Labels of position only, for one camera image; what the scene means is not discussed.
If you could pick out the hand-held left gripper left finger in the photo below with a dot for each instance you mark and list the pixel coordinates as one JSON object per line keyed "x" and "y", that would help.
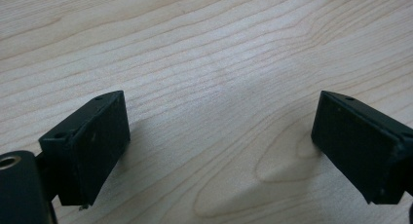
{"x": 87, "y": 146}

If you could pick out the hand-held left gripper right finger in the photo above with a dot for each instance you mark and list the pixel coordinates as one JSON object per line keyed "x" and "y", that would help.
{"x": 357, "y": 146}

